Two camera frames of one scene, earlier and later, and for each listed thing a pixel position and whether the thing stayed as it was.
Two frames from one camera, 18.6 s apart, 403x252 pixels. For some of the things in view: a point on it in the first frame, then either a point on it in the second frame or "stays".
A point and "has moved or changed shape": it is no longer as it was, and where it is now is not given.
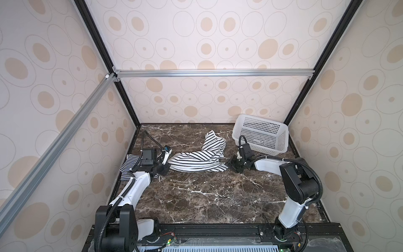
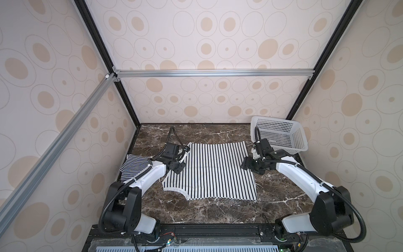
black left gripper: (166, 167) to (179, 169)
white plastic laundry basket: (264, 137) has moved or changed shape
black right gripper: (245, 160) to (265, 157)
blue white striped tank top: (130, 163) stays
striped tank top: (209, 158) has moved or changed shape
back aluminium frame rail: (291, 74) stays
